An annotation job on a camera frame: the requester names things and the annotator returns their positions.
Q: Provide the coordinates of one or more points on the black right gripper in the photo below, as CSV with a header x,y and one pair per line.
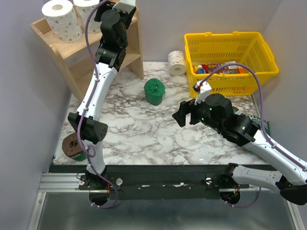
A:
x,y
186,107

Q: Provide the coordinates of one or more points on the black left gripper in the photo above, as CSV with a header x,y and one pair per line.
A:
x,y
108,5

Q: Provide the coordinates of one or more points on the white floral toilet paper roll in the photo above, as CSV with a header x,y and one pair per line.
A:
x,y
83,9
176,62
62,19

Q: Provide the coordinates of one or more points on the green brown paper roll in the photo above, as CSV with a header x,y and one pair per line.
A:
x,y
237,111
72,149

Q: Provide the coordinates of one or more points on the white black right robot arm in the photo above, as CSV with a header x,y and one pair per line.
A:
x,y
216,112

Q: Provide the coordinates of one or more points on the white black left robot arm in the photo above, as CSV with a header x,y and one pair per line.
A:
x,y
86,121

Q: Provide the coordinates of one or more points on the light wooden two-tier shelf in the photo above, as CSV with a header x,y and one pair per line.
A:
x,y
73,60

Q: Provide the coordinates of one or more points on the green wrapped toilet paper roll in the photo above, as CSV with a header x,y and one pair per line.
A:
x,y
154,91

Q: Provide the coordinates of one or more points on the red snack packet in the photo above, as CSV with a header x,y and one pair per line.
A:
x,y
209,68

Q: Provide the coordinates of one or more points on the orange snack packet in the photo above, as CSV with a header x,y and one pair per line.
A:
x,y
240,70

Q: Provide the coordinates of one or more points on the green chips bag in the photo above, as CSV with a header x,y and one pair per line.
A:
x,y
263,125

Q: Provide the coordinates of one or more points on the yellow plastic shopping basket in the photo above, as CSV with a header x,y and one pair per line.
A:
x,y
247,48

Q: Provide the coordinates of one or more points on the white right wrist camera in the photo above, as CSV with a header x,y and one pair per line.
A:
x,y
203,90

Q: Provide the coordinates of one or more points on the aluminium rail extrusion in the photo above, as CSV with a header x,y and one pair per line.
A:
x,y
58,182

